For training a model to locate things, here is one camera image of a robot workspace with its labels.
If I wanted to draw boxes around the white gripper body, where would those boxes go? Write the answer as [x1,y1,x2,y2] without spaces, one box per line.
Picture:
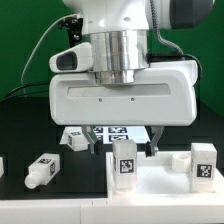
[49,60,197,126]

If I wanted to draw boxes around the black camera stand pole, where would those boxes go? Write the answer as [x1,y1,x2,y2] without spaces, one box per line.
[67,28,82,47]

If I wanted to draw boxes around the white sheet with markers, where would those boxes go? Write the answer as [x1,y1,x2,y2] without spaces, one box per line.
[59,125,151,146]

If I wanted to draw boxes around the white left fence piece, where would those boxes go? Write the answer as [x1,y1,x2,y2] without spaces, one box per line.
[0,157,4,179]

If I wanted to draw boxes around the white square tabletop tray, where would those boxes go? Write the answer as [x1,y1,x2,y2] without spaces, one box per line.
[106,151,224,201]

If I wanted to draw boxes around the black cables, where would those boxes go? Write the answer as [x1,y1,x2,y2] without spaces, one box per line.
[0,81,51,103]

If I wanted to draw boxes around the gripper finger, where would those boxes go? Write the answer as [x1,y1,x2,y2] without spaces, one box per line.
[82,125,103,155]
[145,126,164,157]

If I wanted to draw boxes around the white front fence bar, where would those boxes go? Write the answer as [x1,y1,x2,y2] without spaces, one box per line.
[0,195,224,224]

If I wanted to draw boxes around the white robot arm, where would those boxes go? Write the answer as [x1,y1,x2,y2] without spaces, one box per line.
[49,0,215,154]

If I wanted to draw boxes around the camera on stand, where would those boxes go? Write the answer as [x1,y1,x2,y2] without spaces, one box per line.
[58,14,83,31]

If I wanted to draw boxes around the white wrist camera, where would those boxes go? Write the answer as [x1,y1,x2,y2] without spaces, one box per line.
[49,42,93,73]

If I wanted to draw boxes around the grey cable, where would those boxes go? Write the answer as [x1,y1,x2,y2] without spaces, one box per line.
[19,13,78,88]

